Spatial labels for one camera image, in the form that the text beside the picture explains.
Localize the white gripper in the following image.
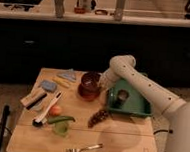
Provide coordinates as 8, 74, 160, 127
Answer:
99, 70, 118, 90

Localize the dark red bowl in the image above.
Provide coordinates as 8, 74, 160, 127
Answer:
81, 71, 101, 92

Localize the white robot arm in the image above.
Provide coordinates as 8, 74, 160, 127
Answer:
99, 55, 190, 152

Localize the dark cup in bin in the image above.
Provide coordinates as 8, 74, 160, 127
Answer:
114, 90, 129, 108

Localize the orange red lower bowl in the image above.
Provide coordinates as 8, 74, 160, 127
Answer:
77, 84, 100, 101

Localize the green plastic bin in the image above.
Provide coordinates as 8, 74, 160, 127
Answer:
106, 79, 152, 118

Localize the dark grape bunch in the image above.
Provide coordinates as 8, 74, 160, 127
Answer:
87, 109, 108, 127

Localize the yellow stick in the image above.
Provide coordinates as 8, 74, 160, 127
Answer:
53, 77, 71, 88

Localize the blue sponge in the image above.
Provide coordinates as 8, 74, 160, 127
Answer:
40, 80, 57, 93

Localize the orange peach fruit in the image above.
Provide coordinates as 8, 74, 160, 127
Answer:
48, 105, 62, 116

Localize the wooden board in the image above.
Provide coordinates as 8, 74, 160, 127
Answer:
6, 64, 168, 152

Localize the green pea pod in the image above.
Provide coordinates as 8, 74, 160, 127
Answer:
47, 115, 76, 124

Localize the light green small cup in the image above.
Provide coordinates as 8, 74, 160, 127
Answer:
53, 122, 69, 137

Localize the wooden block with black strip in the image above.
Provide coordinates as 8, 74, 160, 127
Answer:
20, 88, 47, 111

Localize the silver metal fork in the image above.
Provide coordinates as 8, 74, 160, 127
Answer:
66, 143, 103, 152

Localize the black pole at left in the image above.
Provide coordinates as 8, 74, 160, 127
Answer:
0, 105, 10, 152

